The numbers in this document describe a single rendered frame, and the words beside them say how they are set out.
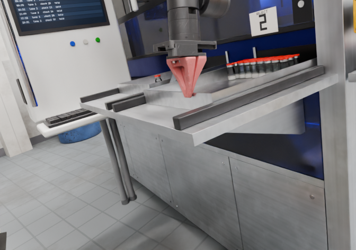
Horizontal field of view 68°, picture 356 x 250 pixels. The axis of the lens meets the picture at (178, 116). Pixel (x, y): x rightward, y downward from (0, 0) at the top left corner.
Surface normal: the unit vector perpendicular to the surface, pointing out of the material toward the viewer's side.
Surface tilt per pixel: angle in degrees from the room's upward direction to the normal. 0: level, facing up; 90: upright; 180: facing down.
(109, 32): 90
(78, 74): 90
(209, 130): 90
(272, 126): 90
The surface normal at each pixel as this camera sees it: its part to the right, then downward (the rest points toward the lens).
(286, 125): 0.54, 0.11
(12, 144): 0.72, 0.04
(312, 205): -0.82, 0.29
